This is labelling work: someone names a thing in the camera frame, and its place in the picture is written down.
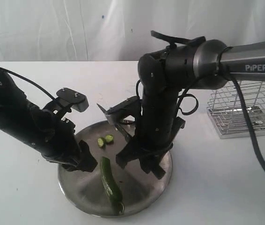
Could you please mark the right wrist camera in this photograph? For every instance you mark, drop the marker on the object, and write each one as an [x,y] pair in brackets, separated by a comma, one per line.
[129,107]

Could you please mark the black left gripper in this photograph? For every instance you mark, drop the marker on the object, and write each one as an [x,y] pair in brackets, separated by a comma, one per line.
[47,134]

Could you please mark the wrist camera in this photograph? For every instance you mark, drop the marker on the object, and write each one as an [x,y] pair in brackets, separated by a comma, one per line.
[74,99]
[129,107]

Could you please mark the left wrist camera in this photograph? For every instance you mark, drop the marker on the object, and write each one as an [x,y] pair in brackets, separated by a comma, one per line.
[74,99]

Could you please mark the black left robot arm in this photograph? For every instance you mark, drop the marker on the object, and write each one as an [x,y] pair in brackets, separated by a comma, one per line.
[11,95]

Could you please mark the knife with grey handle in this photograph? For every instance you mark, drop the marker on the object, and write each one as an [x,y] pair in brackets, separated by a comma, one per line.
[115,116]

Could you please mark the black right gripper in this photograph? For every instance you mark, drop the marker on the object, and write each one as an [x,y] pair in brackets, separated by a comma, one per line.
[154,132]

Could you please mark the cucumber slice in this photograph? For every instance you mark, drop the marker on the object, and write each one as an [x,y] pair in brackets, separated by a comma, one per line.
[101,142]

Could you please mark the green cucumber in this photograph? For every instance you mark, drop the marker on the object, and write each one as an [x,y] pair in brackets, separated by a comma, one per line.
[111,188]

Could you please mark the round steel plate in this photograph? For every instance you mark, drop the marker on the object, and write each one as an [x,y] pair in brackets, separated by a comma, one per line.
[85,189]

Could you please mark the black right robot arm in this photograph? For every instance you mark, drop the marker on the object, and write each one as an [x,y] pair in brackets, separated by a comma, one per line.
[167,75]

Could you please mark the wire metal utensil holder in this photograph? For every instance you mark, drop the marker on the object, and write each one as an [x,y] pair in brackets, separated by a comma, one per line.
[225,111]

